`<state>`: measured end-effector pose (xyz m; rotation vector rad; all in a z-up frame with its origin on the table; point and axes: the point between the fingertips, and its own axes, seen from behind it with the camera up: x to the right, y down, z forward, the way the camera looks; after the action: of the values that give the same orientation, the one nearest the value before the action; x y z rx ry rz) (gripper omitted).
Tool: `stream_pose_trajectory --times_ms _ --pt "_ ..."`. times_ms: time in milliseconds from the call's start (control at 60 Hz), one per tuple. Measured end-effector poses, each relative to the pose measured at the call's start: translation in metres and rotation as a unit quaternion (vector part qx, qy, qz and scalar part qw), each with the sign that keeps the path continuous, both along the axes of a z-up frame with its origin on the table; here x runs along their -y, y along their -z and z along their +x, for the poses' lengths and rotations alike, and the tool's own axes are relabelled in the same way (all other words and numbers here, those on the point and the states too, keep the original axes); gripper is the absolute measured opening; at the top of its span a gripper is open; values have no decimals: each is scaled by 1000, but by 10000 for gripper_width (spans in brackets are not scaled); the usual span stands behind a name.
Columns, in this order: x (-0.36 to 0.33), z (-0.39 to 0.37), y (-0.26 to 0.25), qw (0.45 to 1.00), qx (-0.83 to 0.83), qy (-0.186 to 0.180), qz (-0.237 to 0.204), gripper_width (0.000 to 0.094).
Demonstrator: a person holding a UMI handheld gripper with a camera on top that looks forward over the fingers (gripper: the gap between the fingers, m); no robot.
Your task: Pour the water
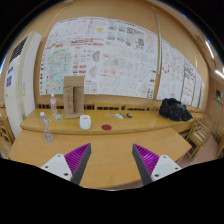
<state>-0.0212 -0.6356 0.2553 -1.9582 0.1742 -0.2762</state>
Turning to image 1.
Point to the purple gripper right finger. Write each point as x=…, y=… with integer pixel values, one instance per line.
x=151, y=166

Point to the large poster wall board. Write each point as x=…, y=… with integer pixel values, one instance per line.
x=114, y=57

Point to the small blue white object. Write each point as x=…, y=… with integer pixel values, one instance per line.
x=59, y=117

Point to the right poster wall board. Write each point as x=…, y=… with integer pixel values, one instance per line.
x=179, y=79

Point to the black backpack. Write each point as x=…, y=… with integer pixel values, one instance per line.
x=173, y=109

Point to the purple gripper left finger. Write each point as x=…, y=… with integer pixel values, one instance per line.
x=71, y=166

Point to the red round coaster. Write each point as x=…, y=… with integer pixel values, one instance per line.
x=106, y=127

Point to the white standing air conditioner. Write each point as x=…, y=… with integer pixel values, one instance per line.
x=18, y=89

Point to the clear plastic water bottle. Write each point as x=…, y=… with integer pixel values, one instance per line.
x=45, y=128

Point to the wooden chair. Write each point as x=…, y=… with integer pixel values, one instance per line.
x=199, y=135

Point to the white cup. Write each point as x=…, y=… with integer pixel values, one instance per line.
x=85, y=122

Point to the small items on table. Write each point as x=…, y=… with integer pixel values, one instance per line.
x=120, y=115

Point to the brown cardboard box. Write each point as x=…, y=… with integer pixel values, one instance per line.
x=73, y=96

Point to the water bottle red label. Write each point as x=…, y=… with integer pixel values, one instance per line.
x=53, y=104

